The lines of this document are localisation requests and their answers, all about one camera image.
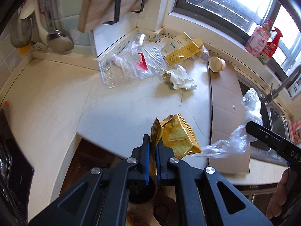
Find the clear plastic bag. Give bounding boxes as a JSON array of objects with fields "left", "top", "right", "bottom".
[{"left": 192, "top": 88, "right": 263, "bottom": 159}]

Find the yellow sandwich cracker bag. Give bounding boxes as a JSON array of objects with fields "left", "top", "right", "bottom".
[{"left": 150, "top": 113, "right": 202, "bottom": 176}]

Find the round black trash bin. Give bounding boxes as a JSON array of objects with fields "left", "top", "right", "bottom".
[{"left": 129, "top": 176, "right": 158, "bottom": 205}]

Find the chrome kitchen faucet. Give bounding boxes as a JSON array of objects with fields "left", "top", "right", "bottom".
[{"left": 265, "top": 65, "right": 301, "bottom": 104}]

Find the right hand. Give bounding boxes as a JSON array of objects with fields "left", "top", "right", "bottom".
[{"left": 266, "top": 168, "right": 290, "bottom": 219}]

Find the stainless steel sink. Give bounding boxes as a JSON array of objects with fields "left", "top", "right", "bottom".
[{"left": 238, "top": 76, "right": 290, "bottom": 166}]

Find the brown cardboard sheet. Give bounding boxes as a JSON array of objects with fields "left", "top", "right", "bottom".
[{"left": 209, "top": 62, "right": 250, "bottom": 175}]

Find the black stove top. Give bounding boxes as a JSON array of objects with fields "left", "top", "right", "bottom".
[{"left": 1, "top": 110, "right": 34, "bottom": 225}]

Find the red spray bottle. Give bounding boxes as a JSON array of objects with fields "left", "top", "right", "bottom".
[{"left": 258, "top": 27, "right": 283, "bottom": 65}]

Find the pink soap refill pouch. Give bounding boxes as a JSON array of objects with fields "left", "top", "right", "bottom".
[{"left": 245, "top": 24, "right": 270, "bottom": 58}]

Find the crumpled white paper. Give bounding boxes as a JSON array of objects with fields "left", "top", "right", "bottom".
[{"left": 162, "top": 65, "right": 197, "bottom": 90}]

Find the red label card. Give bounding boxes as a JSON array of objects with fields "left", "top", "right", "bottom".
[{"left": 136, "top": 53, "right": 148, "bottom": 71}]

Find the clear plastic clamshell tray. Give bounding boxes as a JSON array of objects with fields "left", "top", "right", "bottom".
[{"left": 98, "top": 32, "right": 166, "bottom": 88}]

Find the yellow gold cardboard box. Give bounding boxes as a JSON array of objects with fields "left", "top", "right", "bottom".
[{"left": 161, "top": 33, "right": 204, "bottom": 65}]

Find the hanging metal ladle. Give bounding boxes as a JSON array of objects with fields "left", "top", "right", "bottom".
[{"left": 44, "top": 0, "right": 74, "bottom": 54}]

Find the white hanging spoon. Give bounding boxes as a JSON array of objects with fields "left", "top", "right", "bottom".
[{"left": 19, "top": 0, "right": 35, "bottom": 20}]

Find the window frame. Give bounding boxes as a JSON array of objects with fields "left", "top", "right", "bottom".
[{"left": 174, "top": 0, "right": 300, "bottom": 76}]

